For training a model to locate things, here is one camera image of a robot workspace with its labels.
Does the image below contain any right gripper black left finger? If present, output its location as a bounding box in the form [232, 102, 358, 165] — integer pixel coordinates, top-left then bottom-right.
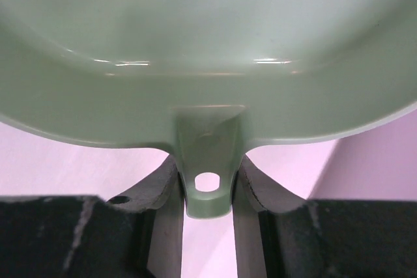
[108, 156, 184, 277]

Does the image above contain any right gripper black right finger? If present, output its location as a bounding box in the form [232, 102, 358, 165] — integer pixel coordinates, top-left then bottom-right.
[232, 157, 305, 277]

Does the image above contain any green dustpan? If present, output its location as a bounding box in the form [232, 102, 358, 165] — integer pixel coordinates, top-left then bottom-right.
[1, 0, 416, 218]

